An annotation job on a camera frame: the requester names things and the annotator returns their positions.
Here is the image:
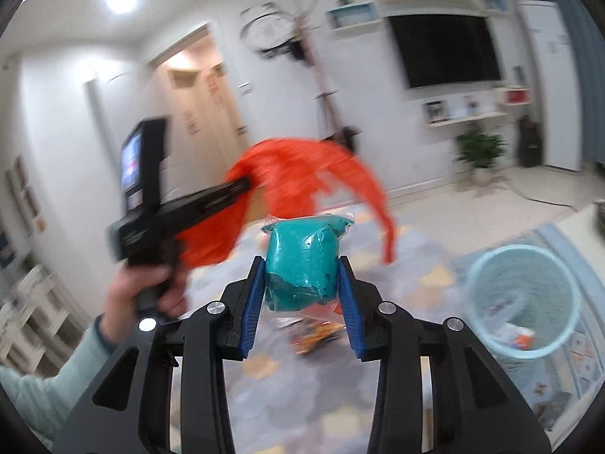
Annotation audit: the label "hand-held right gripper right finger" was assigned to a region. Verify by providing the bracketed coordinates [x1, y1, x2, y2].
[337, 255, 554, 454]

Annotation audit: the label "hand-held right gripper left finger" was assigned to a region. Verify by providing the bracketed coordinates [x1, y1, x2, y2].
[52, 255, 265, 454]

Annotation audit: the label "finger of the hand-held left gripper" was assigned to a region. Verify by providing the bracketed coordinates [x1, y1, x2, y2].
[189, 176, 253, 221]

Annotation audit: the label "teal packet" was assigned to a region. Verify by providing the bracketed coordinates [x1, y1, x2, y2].
[260, 210, 355, 315]

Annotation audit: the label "orange plastic bag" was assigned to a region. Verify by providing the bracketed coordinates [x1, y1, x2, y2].
[177, 138, 398, 268]

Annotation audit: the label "light blue plastic basket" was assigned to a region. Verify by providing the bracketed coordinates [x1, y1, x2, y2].
[465, 244, 583, 365]

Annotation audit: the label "person's left forearm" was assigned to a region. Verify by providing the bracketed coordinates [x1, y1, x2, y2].
[0, 314, 124, 450]

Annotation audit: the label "person's left hand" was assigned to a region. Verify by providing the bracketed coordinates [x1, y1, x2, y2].
[101, 267, 187, 341]

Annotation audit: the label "panda print wrapper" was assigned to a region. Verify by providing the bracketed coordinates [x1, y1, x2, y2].
[288, 319, 346, 355]

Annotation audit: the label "beige hallway door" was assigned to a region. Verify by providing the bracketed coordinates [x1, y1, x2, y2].
[170, 64, 249, 149]

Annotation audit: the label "floral patterned tablecloth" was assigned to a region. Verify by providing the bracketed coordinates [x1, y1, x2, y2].
[170, 203, 473, 454]

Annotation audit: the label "white storage shelf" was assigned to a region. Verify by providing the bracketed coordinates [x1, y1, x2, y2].
[0, 265, 90, 379]

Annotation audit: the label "pink white coat rack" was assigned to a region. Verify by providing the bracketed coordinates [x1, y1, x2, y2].
[288, 0, 360, 152]

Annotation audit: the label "orange white paper canister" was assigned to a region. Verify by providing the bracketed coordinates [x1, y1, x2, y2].
[492, 322, 535, 350]

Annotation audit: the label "green potted plant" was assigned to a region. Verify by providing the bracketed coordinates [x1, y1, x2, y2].
[455, 130, 506, 185]

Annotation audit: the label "blue white box shelf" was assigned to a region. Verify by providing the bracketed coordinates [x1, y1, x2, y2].
[326, 2, 383, 33]

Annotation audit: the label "white refrigerator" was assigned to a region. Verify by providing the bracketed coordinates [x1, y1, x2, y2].
[517, 0, 582, 172]

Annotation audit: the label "blue grey curtains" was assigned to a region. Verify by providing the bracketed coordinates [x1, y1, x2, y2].
[527, 0, 605, 166]

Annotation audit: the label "wall picture frames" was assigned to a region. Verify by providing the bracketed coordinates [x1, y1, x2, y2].
[7, 154, 45, 237]

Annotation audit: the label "panda wall clock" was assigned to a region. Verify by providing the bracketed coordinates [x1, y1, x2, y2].
[239, 2, 303, 58]

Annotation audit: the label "curved white wall shelf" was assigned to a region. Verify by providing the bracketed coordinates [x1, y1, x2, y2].
[423, 111, 507, 126]

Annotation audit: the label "black wall television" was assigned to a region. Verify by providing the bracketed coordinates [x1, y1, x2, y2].
[388, 13, 503, 90]

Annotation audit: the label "long white wall shelf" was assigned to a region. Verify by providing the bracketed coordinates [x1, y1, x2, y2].
[378, 0, 509, 15]

